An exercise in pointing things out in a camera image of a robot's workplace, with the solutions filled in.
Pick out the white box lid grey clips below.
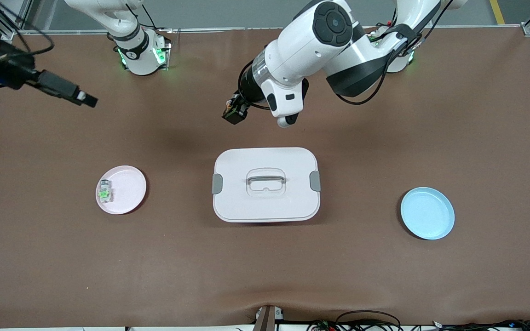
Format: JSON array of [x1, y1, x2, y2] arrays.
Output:
[[212, 147, 321, 223]]

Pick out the pink round plate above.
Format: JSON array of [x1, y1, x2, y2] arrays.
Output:
[[96, 165, 147, 215]]

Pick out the brown table mat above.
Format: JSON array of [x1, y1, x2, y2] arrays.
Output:
[[0, 27, 530, 329]]

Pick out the light blue round plate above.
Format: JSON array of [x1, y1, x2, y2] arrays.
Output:
[[400, 187, 455, 240]]

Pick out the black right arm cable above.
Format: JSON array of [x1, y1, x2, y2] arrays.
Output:
[[0, 0, 56, 57]]

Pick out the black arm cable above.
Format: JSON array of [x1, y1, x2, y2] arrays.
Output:
[[0, 0, 56, 57], [334, 0, 455, 106]]

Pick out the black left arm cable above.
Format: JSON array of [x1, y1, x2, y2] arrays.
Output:
[[334, 0, 455, 106]]

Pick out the grey metal bracket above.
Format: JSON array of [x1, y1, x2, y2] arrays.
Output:
[[253, 305, 285, 331]]

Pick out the black looped cable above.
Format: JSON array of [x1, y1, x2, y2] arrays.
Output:
[[335, 310, 402, 331]]

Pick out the black cable bundle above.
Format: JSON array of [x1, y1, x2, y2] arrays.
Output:
[[433, 319, 530, 331]]

